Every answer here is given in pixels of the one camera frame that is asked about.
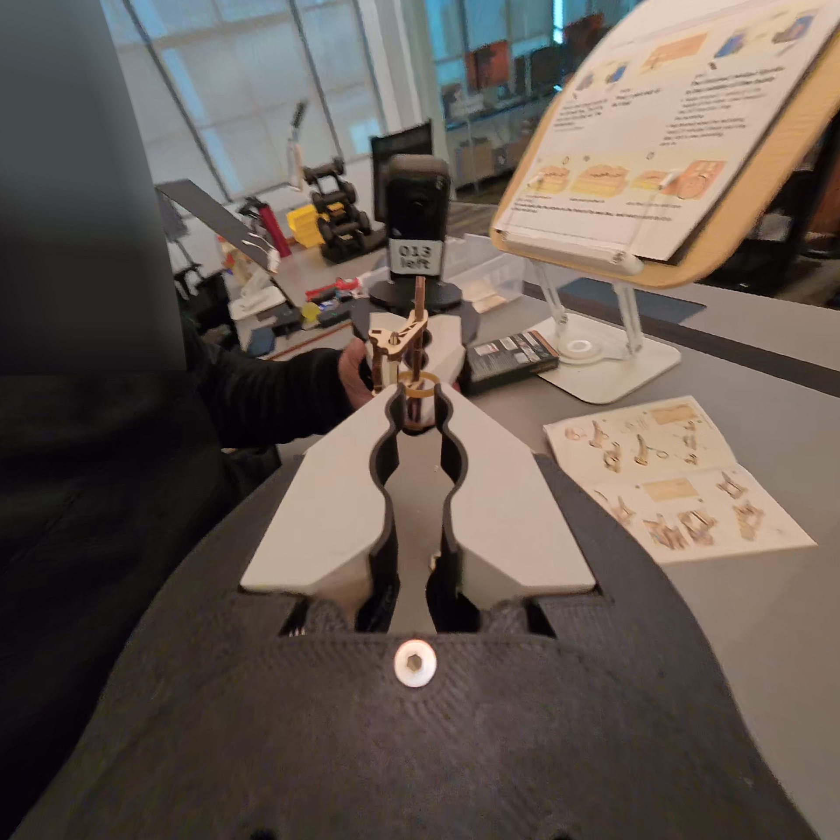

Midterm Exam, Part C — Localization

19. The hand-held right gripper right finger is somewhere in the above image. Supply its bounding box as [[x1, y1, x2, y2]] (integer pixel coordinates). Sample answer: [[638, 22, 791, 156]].
[[428, 384, 597, 634]]

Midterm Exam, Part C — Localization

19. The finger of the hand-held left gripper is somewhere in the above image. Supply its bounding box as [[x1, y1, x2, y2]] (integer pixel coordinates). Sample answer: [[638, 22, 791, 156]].
[[425, 315, 469, 389], [365, 311, 416, 393]]

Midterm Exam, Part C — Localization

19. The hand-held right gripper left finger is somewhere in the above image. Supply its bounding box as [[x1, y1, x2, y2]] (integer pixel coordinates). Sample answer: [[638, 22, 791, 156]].
[[239, 384, 404, 634]]

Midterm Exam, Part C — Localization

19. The wooden model assembly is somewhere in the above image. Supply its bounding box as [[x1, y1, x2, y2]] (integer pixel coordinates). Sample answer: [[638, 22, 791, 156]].
[[366, 276, 439, 434]]

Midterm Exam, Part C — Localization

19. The person's left forearm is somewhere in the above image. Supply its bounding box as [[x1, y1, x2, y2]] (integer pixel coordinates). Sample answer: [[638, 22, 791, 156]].
[[180, 322, 358, 454]]

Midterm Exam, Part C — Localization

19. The person's left hand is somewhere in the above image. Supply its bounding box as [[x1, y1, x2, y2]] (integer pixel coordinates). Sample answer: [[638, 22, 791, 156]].
[[338, 341, 375, 411]]

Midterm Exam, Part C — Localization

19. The black monitor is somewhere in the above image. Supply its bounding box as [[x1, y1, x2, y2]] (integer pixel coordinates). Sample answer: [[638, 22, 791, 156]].
[[369, 120, 434, 224]]

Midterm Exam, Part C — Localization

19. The black cardboard box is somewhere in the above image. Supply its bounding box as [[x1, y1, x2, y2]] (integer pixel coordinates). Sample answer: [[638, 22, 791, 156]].
[[459, 330, 560, 396]]

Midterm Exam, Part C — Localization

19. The red hand tool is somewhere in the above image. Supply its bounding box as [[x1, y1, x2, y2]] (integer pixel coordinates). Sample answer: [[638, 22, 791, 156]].
[[305, 277, 362, 304]]

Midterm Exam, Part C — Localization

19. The black dumbbell rack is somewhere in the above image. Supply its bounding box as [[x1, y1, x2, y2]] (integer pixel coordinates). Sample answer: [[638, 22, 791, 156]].
[[302, 157, 388, 263]]

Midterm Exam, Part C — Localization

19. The clear plastic container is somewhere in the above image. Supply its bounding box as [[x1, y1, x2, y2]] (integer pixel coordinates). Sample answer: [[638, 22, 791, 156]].
[[453, 233, 526, 315]]

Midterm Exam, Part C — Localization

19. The yellow plastic bin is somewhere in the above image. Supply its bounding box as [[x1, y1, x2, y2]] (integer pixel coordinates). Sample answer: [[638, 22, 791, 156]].
[[287, 205, 329, 250]]

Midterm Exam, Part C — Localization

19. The white cloth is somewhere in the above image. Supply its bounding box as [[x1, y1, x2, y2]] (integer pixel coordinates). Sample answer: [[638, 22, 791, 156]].
[[230, 269, 290, 321]]

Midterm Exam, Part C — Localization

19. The red bottle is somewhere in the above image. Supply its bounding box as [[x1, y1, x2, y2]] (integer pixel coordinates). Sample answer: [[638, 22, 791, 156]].
[[259, 200, 293, 258]]

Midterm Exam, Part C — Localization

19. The wooden book stand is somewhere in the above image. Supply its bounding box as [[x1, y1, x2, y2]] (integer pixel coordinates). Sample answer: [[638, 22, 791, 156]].
[[489, 0, 840, 404]]

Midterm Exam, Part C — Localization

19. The folded instruction leaflet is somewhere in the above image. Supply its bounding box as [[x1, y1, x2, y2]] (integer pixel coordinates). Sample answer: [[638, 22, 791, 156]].
[[543, 395, 818, 565]]

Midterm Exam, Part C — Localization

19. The black slanted board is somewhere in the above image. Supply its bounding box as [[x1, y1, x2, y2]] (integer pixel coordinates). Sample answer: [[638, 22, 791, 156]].
[[155, 180, 280, 273]]

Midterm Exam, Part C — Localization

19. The printed instruction sheet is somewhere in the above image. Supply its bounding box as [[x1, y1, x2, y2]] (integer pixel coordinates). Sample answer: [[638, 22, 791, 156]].
[[495, 0, 834, 263]]

